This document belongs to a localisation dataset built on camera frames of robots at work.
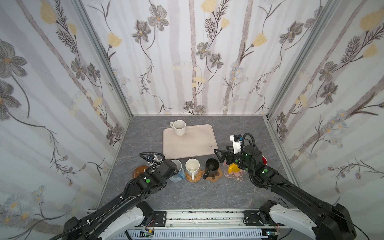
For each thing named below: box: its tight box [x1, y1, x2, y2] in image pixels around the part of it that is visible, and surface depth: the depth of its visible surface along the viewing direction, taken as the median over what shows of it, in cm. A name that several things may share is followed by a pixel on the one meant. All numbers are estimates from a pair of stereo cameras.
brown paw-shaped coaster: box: [206, 167, 223, 183], surface depth 90 cm
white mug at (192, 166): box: [185, 158, 201, 181], surface depth 86 cm
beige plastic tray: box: [162, 124, 219, 160], surface depth 108 cm
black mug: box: [202, 158, 220, 180], surface depth 87 cm
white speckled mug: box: [169, 119, 187, 137], surface depth 106 cm
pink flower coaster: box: [223, 162, 247, 181], surface depth 90 cm
